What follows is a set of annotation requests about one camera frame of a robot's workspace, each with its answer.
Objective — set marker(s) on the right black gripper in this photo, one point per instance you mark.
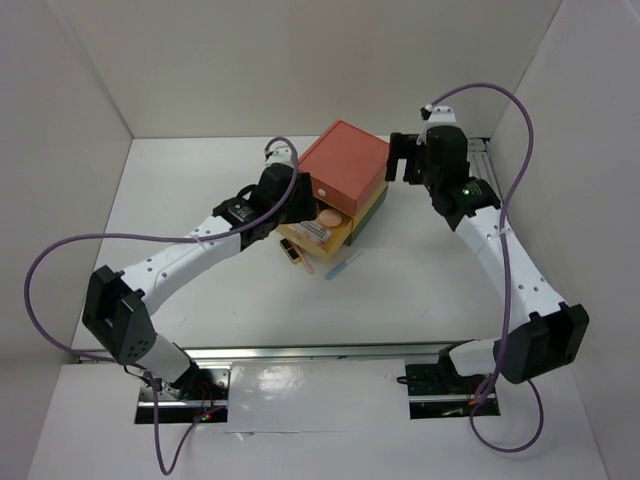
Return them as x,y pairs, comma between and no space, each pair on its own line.
402,146

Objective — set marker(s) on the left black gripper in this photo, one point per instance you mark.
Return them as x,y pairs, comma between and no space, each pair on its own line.
305,207

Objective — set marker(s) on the nail sticker packet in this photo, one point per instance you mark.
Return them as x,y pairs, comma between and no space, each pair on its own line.
313,231

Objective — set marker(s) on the round pink powder puff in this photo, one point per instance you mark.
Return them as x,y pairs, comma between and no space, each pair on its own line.
330,218

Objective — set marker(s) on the yellow drawer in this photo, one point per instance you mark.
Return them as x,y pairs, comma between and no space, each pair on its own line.
328,250

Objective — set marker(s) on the red top drawer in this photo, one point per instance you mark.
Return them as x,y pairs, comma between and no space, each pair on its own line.
350,165

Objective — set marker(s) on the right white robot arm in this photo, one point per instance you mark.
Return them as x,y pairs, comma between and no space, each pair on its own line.
540,331

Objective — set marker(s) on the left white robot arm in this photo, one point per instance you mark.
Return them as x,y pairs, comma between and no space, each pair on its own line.
120,304

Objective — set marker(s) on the black gold lipstick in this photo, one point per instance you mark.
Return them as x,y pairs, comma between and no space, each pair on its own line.
290,251

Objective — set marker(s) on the pink lip liner pencil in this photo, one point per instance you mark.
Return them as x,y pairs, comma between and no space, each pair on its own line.
305,262

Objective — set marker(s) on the green bottom drawer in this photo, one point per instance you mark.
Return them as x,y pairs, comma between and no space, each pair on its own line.
359,228

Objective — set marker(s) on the three-drawer organizer box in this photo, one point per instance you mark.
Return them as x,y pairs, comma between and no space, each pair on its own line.
350,175

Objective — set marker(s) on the blue eyebrow razor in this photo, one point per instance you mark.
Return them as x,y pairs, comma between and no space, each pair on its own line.
342,266

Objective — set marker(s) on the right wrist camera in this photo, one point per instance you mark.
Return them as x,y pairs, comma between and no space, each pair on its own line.
435,115

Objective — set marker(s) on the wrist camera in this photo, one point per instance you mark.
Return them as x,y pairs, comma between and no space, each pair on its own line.
278,155
435,115

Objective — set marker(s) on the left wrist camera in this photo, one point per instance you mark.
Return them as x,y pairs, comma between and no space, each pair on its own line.
278,155

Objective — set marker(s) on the aluminium rail right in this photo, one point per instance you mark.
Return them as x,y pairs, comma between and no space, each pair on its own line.
480,163

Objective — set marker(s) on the aluminium rail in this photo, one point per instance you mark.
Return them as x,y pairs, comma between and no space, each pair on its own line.
480,163
318,352

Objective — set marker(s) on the aluminium rail front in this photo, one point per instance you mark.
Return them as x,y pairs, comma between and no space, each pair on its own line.
318,352

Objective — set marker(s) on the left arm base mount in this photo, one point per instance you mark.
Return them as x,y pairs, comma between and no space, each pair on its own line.
206,401

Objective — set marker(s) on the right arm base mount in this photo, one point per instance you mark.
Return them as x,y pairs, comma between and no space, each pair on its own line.
432,394

